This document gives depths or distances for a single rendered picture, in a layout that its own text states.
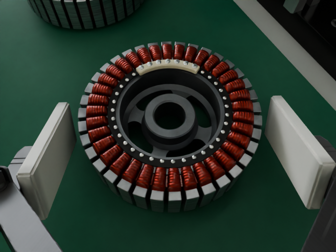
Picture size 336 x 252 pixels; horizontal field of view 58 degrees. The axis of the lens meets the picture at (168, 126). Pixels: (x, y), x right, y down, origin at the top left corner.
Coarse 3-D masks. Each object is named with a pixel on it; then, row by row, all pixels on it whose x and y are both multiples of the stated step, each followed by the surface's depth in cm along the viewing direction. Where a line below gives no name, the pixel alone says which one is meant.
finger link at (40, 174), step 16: (64, 112) 18; (48, 128) 16; (64, 128) 18; (48, 144) 15; (64, 144) 18; (32, 160) 14; (48, 160) 15; (64, 160) 18; (16, 176) 13; (32, 176) 13; (48, 176) 15; (32, 192) 14; (48, 192) 15; (48, 208) 15
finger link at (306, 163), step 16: (272, 96) 20; (272, 112) 19; (288, 112) 18; (272, 128) 19; (288, 128) 17; (304, 128) 16; (272, 144) 19; (288, 144) 17; (304, 144) 15; (320, 144) 15; (288, 160) 17; (304, 160) 15; (320, 160) 14; (288, 176) 17; (304, 176) 15; (320, 176) 14; (304, 192) 15; (320, 192) 14
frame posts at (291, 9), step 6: (288, 0) 24; (294, 0) 24; (300, 0) 23; (306, 0) 25; (312, 0) 24; (318, 0) 25; (288, 6) 24; (294, 6) 24; (300, 6) 24; (294, 12) 24
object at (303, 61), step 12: (240, 0) 28; (252, 0) 28; (252, 12) 28; (264, 12) 28; (264, 24) 27; (276, 24) 27; (276, 36) 26; (288, 36) 26; (288, 48) 26; (300, 48) 26; (300, 60) 25; (312, 60) 25; (300, 72) 24; (312, 72) 24; (324, 72) 24; (312, 84) 24; (324, 84) 24; (324, 96) 23
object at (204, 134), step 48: (144, 48) 20; (192, 48) 20; (96, 96) 18; (144, 96) 21; (192, 96) 21; (240, 96) 19; (96, 144) 17; (240, 144) 17; (144, 192) 16; (192, 192) 16
